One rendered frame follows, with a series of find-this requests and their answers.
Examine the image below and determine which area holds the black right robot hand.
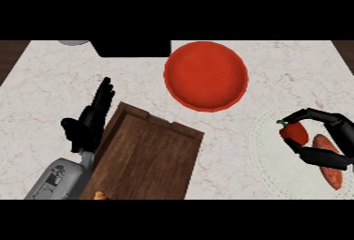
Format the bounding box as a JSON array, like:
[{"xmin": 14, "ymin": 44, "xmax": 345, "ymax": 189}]
[{"xmin": 281, "ymin": 108, "xmax": 354, "ymax": 172}]

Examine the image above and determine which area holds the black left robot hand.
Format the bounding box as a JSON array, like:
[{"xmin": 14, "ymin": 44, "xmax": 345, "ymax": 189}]
[{"xmin": 59, "ymin": 76, "xmax": 117, "ymax": 154}]

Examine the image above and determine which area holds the red bell pepper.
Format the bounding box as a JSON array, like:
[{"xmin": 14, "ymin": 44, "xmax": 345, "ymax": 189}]
[{"xmin": 276, "ymin": 119, "xmax": 310, "ymax": 147}]

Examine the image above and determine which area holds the white round placemat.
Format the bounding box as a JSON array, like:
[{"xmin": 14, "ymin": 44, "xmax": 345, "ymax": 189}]
[{"xmin": 248, "ymin": 108, "xmax": 354, "ymax": 201}]

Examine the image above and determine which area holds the red bowl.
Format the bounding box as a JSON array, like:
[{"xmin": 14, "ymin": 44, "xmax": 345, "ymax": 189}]
[{"xmin": 163, "ymin": 40, "xmax": 251, "ymax": 113}]

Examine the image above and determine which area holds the orange sweet potato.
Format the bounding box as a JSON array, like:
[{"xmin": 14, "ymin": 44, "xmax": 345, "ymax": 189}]
[{"xmin": 312, "ymin": 133, "xmax": 344, "ymax": 191}]

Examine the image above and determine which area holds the brown wooden cutting board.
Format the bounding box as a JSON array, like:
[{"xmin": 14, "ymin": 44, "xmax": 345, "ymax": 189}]
[{"xmin": 78, "ymin": 101, "xmax": 207, "ymax": 201}]

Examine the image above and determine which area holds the golden croissant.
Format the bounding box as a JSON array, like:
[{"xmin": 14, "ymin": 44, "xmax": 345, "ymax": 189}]
[{"xmin": 93, "ymin": 190, "xmax": 111, "ymax": 201}]

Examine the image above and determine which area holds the black appliance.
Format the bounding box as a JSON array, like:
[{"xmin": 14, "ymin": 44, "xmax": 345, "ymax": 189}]
[{"xmin": 89, "ymin": 40, "xmax": 173, "ymax": 58}]

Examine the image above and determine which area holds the grey round object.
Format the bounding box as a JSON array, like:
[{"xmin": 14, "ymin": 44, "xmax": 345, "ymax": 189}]
[{"xmin": 56, "ymin": 40, "xmax": 92, "ymax": 47}]

